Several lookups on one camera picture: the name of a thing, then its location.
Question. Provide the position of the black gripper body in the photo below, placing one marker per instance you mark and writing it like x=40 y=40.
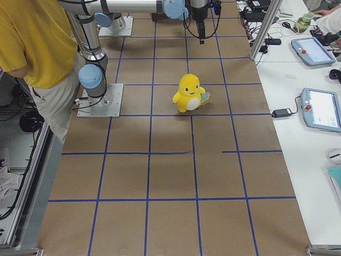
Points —
x=198 y=14

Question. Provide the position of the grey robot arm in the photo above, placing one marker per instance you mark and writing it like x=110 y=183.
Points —
x=92 y=76
x=173 y=9

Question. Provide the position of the cardboard hang tag on plush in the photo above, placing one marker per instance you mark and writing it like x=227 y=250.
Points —
x=205 y=96

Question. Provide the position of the yellow plush dinosaur toy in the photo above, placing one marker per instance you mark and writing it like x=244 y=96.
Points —
x=188 y=95

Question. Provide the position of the green drink bottle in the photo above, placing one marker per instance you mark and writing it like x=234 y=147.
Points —
x=303 y=22

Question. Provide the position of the blue teach pendant far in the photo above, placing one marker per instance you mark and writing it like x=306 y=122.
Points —
x=312 y=52

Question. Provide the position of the blue teach pendant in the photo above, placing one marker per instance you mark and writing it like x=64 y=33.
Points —
x=312 y=52
x=321 y=109

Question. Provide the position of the black power adapter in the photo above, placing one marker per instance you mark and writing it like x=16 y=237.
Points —
x=279 y=113

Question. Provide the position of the blue teach pendant near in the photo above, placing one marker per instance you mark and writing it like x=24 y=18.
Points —
x=321 y=109

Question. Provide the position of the person in yellow shirt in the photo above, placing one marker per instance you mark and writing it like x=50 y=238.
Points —
x=37 y=46

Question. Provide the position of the aluminium frame post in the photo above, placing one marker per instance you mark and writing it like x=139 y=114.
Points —
x=266 y=24

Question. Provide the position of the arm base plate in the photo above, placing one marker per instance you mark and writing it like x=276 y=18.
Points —
x=106 y=106
x=120 y=27

